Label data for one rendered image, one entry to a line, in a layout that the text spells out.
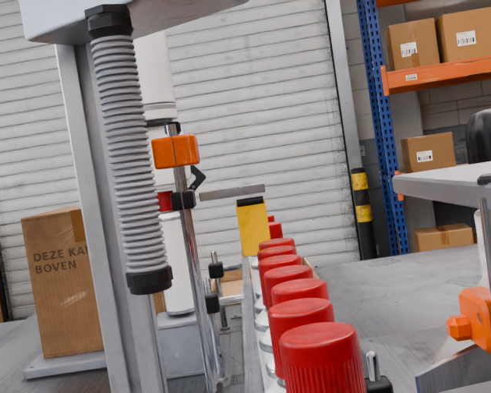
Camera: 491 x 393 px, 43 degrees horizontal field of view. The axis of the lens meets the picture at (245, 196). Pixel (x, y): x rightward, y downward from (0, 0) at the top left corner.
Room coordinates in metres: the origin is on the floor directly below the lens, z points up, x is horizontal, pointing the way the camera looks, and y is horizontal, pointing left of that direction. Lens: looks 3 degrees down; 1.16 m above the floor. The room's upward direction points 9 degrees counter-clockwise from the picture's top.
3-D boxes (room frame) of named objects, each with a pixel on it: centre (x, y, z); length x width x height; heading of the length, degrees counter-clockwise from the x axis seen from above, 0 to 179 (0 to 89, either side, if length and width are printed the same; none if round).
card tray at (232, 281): (1.63, -0.01, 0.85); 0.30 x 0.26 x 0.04; 0
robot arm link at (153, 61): (1.06, 0.13, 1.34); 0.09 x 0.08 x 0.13; 14
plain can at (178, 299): (1.06, 0.14, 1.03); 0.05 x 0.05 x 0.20
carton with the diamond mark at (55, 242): (1.32, 0.30, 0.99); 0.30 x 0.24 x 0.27; 0
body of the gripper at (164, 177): (1.06, 0.13, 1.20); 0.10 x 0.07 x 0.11; 90
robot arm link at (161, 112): (1.06, 0.14, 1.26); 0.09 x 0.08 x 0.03; 90
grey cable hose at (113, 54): (0.47, 0.08, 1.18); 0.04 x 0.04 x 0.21
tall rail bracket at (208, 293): (0.96, 0.06, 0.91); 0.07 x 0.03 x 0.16; 90
